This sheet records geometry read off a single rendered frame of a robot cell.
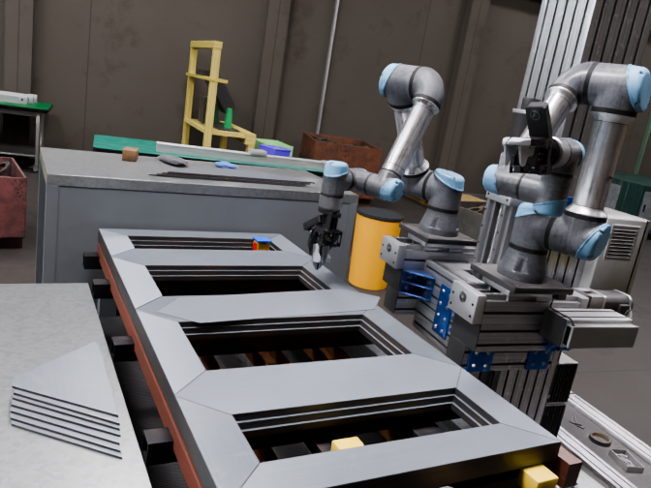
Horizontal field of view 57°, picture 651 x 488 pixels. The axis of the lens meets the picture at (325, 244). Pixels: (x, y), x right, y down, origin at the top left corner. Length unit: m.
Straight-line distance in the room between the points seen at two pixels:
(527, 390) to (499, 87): 8.73
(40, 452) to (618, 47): 1.93
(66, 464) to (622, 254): 1.84
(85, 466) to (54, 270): 1.29
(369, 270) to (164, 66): 4.95
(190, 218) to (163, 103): 6.31
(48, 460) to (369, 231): 3.67
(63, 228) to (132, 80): 6.37
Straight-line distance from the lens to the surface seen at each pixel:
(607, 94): 1.79
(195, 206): 2.47
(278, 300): 1.81
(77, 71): 8.66
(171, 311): 1.66
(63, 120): 8.71
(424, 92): 2.02
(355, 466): 1.14
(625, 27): 2.19
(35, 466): 1.29
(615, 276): 2.34
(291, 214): 2.62
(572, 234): 1.81
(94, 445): 1.32
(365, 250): 4.71
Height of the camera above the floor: 1.50
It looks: 15 degrees down
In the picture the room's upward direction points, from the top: 9 degrees clockwise
